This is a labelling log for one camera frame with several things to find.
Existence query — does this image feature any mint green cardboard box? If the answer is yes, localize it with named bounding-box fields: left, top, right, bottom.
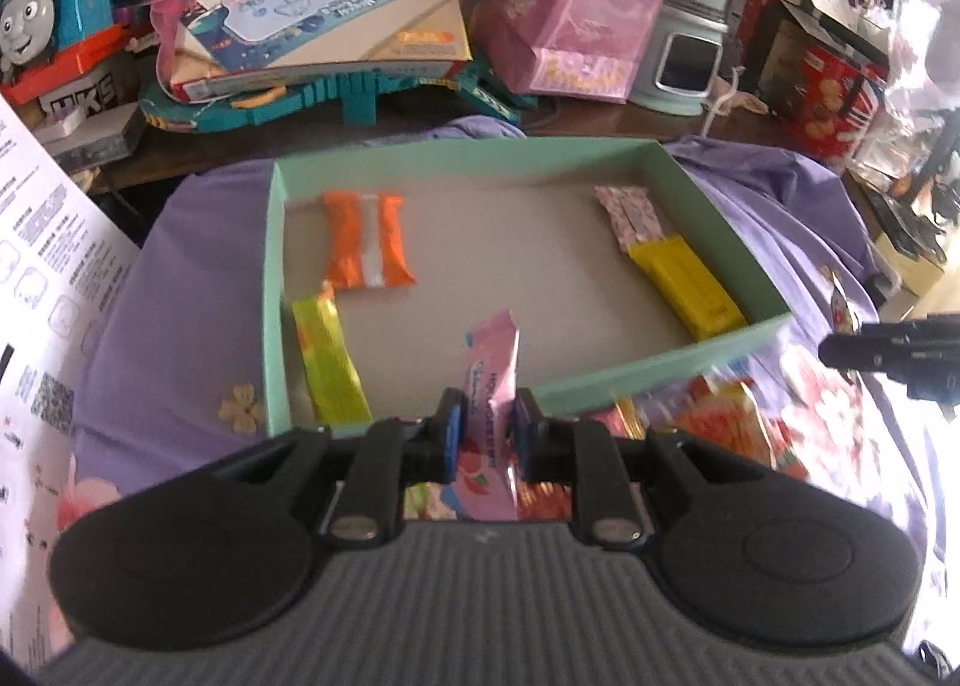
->
left=259, top=137, right=796, bottom=436

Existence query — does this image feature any orange-red snack packet green label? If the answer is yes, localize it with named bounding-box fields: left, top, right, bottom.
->
left=660, top=375, right=807, bottom=481

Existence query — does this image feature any black white lettered box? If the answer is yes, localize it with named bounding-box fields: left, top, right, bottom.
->
left=37, top=73, right=125, bottom=133

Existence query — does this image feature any pink strawberry snack packet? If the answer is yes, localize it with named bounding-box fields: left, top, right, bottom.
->
left=442, top=309, right=522, bottom=522

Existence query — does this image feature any mint green blender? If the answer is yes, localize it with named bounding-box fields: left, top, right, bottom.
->
left=628, top=0, right=755, bottom=118

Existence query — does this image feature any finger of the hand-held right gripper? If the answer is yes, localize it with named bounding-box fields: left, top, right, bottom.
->
left=817, top=315, right=960, bottom=406

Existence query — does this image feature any red gold patterned packet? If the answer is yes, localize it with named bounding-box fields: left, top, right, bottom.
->
left=596, top=397, right=650, bottom=441

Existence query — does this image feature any grey flat box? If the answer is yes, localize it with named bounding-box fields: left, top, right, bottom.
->
left=45, top=105, right=147, bottom=170

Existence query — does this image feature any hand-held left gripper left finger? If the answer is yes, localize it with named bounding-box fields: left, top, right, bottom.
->
left=259, top=386, right=466, bottom=550

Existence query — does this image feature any red biscuit tin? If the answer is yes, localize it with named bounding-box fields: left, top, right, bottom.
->
left=784, top=45, right=886, bottom=158

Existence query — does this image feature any pink gift bag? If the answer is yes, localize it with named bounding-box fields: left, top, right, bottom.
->
left=476, top=0, right=680, bottom=104

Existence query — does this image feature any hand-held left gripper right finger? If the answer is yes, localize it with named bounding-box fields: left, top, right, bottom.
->
left=512, top=386, right=721, bottom=550

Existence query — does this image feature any teal toy track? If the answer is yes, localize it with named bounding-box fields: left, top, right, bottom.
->
left=139, top=56, right=537, bottom=133

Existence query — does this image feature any pink floral snack packet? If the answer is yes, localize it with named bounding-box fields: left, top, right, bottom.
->
left=595, top=183, right=638, bottom=254
left=626, top=185, right=666, bottom=246

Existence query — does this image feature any yellow snack packet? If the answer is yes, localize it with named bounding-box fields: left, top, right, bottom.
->
left=628, top=234, right=749, bottom=342

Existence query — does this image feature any white instruction sheet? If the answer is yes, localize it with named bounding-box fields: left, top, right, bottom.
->
left=0, top=94, right=143, bottom=664

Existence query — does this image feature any orange silver striped snack packet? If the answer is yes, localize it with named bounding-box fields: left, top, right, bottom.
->
left=322, top=189, right=419, bottom=290

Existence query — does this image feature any beige cloth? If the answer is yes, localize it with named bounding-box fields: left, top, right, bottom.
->
left=709, top=90, right=770, bottom=119

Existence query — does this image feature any white cable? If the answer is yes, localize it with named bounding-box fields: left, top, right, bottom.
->
left=701, top=67, right=743, bottom=136

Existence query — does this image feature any yellow-green snack packet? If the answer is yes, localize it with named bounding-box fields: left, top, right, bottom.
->
left=291, top=281, right=374, bottom=425

